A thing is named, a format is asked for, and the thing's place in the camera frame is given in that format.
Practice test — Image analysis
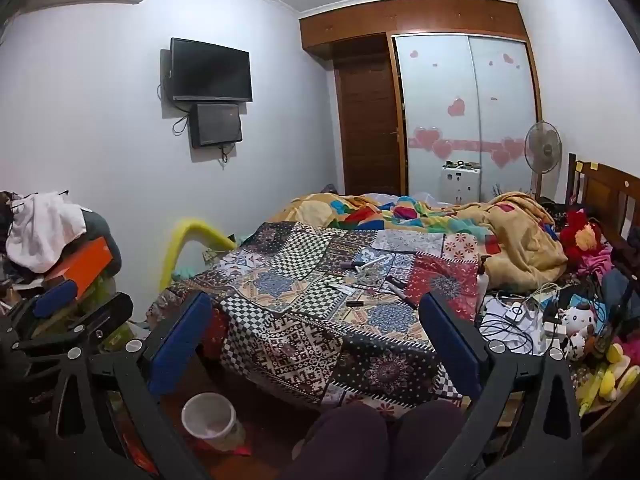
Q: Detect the blue cloth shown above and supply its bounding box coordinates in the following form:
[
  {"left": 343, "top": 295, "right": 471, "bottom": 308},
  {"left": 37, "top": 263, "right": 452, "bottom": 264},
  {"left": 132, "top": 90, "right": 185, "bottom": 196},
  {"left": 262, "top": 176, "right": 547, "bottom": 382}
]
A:
[{"left": 599, "top": 269, "right": 640, "bottom": 322}]

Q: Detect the person's leg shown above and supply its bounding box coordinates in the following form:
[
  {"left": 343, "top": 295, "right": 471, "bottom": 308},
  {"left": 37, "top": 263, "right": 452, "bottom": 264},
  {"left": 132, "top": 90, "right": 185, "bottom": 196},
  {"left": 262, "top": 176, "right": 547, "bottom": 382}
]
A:
[
  {"left": 287, "top": 404, "right": 389, "bottom": 480},
  {"left": 394, "top": 402, "right": 482, "bottom": 480}
]

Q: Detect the yellow plush toy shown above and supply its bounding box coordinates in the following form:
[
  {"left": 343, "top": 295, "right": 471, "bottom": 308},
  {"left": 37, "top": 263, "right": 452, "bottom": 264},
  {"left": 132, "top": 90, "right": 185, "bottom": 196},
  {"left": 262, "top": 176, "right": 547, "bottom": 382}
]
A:
[{"left": 579, "top": 344, "right": 640, "bottom": 417}]

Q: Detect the brown wooden door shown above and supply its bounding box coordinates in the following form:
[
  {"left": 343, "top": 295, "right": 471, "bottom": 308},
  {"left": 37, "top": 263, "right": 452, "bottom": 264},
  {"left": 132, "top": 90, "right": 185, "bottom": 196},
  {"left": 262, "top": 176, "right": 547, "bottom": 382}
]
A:
[{"left": 333, "top": 35, "right": 406, "bottom": 196}]

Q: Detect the yellow foam tube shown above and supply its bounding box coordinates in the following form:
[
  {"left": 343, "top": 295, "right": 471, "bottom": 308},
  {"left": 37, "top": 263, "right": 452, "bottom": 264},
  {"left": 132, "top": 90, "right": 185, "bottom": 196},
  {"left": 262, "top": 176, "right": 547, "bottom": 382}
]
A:
[{"left": 159, "top": 217, "right": 239, "bottom": 294}]

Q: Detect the white cat plush toy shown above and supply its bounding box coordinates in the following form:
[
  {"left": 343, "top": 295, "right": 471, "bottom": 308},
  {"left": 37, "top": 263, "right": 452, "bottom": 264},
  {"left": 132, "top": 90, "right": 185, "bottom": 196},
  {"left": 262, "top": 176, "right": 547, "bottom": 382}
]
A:
[{"left": 556, "top": 305, "right": 597, "bottom": 361}]

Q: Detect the person's right leg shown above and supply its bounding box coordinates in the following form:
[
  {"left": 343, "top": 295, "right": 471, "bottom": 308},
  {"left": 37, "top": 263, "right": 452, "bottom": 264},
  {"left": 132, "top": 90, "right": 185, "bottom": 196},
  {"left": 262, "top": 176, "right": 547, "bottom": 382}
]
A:
[{"left": 394, "top": 402, "right": 482, "bottom": 480}]

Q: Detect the black wall television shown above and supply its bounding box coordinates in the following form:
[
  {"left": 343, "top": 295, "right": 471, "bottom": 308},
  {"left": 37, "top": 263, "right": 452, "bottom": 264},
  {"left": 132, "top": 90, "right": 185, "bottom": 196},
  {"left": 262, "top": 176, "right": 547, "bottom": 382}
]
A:
[{"left": 170, "top": 37, "right": 253, "bottom": 103}]

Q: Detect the small black wall monitor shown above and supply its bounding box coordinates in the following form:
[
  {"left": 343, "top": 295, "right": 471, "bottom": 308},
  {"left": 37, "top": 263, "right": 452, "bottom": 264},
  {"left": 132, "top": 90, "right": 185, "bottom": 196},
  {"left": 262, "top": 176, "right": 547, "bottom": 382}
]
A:
[{"left": 189, "top": 102, "right": 244, "bottom": 149}]

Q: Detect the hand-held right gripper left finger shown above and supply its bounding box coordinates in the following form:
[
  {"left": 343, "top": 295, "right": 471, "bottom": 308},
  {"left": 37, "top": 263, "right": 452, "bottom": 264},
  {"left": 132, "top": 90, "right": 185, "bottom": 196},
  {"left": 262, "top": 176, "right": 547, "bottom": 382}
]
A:
[{"left": 47, "top": 292, "right": 214, "bottom": 480}]

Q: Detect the white box appliance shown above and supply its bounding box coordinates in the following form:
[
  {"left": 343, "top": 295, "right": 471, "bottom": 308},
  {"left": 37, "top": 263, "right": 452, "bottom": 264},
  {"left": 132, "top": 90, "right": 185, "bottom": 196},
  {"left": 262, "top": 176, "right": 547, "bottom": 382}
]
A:
[{"left": 440, "top": 165, "right": 482, "bottom": 206}]

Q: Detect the orange box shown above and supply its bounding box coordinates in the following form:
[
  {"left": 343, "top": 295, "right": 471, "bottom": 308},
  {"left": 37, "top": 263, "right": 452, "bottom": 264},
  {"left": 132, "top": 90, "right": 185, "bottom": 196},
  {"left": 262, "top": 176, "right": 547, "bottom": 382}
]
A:
[{"left": 46, "top": 237, "right": 114, "bottom": 297}]

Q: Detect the tangle of white cables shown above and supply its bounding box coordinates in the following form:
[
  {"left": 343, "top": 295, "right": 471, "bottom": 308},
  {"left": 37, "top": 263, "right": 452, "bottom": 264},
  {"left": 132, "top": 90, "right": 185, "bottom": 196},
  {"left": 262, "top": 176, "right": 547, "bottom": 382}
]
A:
[{"left": 479, "top": 282, "right": 567, "bottom": 357}]

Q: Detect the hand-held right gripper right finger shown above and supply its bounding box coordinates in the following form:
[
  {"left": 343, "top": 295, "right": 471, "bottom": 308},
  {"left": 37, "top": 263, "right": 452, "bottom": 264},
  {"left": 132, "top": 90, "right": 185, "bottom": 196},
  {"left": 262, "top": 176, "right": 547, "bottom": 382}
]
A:
[{"left": 419, "top": 292, "right": 584, "bottom": 480}]

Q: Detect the red plush toy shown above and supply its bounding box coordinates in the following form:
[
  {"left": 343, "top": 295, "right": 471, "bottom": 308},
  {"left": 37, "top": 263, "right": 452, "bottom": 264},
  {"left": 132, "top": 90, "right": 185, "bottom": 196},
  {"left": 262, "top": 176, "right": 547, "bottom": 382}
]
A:
[{"left": 558, "top": 208, "right": 604, "bottom": 261}]

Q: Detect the patchwork printed blanket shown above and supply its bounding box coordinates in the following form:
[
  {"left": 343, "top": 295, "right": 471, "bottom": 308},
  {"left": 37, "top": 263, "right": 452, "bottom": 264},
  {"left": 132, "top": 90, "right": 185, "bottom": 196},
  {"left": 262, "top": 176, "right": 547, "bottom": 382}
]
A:
[{"left": 147, "top": 220, "right": 488, "bottom": 408}]

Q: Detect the yellow colourful quilt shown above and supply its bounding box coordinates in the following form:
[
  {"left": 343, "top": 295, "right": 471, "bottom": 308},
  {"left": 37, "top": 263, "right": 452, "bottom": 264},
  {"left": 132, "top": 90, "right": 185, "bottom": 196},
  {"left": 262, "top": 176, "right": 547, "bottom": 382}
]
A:
[{"left": 270, "top": 191, "right": 569, "bottom": 292}]

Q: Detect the white cloth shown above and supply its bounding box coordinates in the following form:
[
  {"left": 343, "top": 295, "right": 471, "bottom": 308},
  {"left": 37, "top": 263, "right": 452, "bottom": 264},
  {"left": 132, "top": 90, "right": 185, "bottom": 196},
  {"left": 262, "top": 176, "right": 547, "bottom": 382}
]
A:
[{"left": 5, "top": 191, "right": 86, "bottom": 275}]

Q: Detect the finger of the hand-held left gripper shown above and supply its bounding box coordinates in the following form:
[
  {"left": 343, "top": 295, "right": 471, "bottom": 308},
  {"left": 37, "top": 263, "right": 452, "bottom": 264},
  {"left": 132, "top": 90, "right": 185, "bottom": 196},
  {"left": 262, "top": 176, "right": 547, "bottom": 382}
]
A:
[
  {"left": 15, "top": 292, "right": 134, "bottom": 354},
  {"left": 7, "top": 279, "right": 79, "bottom": 344}
]

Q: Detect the wardrobe with heart stickers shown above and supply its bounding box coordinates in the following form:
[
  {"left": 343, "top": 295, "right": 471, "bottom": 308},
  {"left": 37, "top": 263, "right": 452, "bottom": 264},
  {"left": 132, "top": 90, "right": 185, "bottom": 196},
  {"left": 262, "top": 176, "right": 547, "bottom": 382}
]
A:
[{"left": 407, "top": 50, "right": 529, "bottom": 169}]

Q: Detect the pink cloth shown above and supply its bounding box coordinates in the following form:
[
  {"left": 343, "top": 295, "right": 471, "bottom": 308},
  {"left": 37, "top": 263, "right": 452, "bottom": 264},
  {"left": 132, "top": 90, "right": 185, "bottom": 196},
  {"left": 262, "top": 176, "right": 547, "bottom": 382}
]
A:
[{"left": 575, "top": 244, "right": 617, "bottom": 282}]

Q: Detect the white plastic bucket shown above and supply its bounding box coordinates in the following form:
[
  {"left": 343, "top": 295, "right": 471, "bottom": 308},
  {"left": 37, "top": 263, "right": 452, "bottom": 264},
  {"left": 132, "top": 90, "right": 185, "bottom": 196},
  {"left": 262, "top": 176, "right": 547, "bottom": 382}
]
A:
[{"left": 181, "top": 392, "right": 246, "bottom": 454}]

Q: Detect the white pump bottle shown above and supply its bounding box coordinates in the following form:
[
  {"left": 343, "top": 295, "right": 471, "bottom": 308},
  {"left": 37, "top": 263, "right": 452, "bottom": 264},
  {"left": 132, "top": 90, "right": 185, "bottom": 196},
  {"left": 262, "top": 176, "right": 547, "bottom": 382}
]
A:
[{"left": 475, "top": 255, "right": 491, "bottom": 307}]

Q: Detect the standing fan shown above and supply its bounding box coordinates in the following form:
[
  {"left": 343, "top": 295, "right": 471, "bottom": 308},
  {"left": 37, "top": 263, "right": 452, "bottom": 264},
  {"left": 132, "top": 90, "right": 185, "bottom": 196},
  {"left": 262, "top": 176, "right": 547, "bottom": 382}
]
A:
[{"left": 524, "top": 121, "right": 562, "bottom": 202}]

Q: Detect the wooden wardrobe with sliding doors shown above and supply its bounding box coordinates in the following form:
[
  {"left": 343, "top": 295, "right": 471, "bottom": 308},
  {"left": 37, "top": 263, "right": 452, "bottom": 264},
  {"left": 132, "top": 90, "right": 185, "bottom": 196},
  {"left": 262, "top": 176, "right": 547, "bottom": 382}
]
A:
[{"left": 300, "top": 0, "right": 544, "bottom": 197}]

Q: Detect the person's left leg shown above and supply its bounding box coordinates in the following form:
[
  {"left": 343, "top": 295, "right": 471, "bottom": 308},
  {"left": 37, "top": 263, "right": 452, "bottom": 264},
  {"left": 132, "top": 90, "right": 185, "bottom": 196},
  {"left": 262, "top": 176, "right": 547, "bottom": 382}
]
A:
[{"left": 287, "top": 404, "right": 389, "bottom": 480}]

